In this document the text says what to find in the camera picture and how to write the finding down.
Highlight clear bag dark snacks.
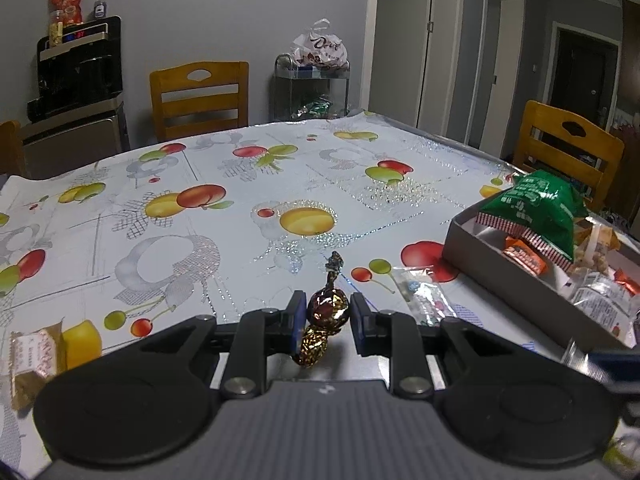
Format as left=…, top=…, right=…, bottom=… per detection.
left=568, top=270, right=639, bottom=342

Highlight wooden chair left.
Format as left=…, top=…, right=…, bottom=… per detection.
left=0, top=120, right=26, bottom=177

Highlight wooden chair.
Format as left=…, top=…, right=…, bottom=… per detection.
left=149, top=61, right=250, bottom=142
left=0, top=120, right=26, bottom=177
left=513, top=100, right=625, bottom=212

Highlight fruit pattern tablecloth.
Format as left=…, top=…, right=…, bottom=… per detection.
left=0, top=109, right=640, bottom=476

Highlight grey cardboard box tray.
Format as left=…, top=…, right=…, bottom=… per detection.
left=442, top=200, right=632, bottom=351

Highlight gold brown foil candy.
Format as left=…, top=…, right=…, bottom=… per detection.
left=293, top=252, right=349, bottom=368

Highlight white plastic shopping bag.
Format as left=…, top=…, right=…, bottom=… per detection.
left=291, top=18, right=348, bottom=70

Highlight green snack bag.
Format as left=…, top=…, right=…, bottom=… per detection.
left=475, top=170, right=588, bottom=271

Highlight brown wrapped pastry snack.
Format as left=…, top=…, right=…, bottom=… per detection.
left=9, top=322, right=67, bottom=411

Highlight black water dispenser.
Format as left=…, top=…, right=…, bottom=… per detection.
left=21, top=15, right=130, bottom=180

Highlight orange foil snack packet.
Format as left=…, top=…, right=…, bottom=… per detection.
left=502, top=236, right=547, bottom=276

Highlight red snack bag on dispenser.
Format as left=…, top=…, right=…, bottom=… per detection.
left=50, top=0, right=84, bottom=26

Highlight wooden chair far middle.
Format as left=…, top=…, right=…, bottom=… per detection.
left=149, top=61, right=250, bottom=142

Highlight wooden chair right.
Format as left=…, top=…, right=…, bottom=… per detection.
left=513, top=100, right=625, bottom=212

